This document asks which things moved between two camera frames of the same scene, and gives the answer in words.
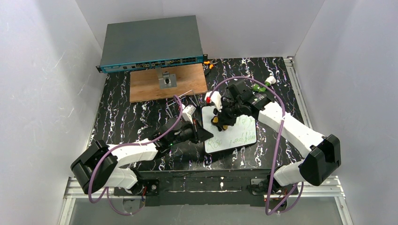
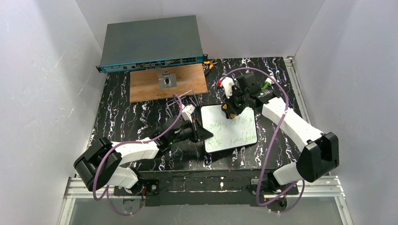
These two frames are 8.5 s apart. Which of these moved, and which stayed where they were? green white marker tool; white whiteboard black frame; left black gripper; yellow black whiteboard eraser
Moved: yellow black whiteboard eraser
Stayed: white whiteboard black frame; left black gripper; green white marker tool
